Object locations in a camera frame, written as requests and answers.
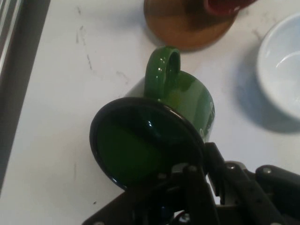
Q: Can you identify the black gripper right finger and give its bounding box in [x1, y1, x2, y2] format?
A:
[204, 142, 300, 225]

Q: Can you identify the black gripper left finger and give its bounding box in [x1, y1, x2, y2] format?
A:
[127, 162, 219, 225]

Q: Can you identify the green enamel mug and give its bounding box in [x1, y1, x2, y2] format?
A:
[89, 45, 215, 191]

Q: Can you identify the white ceramic bowl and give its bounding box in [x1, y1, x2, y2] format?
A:
[256, 12, 300, 121]

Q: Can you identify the brown wooden mug tree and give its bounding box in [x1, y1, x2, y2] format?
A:
[143, 0, 240, 51]

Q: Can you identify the red enamel mug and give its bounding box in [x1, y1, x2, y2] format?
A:
[203, 0, 259, 17]

